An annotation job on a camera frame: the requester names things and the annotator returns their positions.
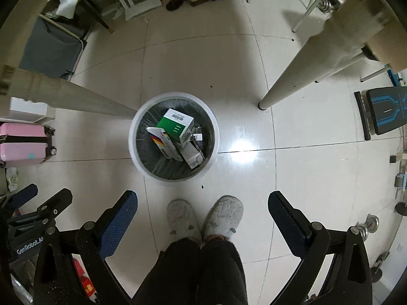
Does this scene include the pink suitcase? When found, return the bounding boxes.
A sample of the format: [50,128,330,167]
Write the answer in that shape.
[1,123,56,168]

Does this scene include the person legs dark trousers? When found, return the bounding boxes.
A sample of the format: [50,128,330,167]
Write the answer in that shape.
[133,238,248,304]

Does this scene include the green white cardboard box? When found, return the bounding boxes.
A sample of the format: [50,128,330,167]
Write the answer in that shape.
[157,108,195,147]

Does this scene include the white red box in bin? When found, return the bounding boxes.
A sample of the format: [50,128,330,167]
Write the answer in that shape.
[146,127,183,162]

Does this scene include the grey slipper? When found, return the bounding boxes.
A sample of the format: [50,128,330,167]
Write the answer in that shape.
[166,199,202,245]
[203,195,243,241]

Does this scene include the patterned dining table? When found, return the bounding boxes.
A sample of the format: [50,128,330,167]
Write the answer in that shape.
[1,0,406,118]

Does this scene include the white round trash bin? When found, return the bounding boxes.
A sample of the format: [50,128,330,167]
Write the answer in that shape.
[128,92,220,186]

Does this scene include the chrome dumbbell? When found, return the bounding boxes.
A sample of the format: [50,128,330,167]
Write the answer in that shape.
[355,214,380,242]

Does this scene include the grey right slipper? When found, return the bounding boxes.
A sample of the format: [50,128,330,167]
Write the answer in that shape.
[203,195,243,241]

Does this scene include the grey left slipper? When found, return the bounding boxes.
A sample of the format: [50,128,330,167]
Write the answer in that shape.
[166,199,202,245]

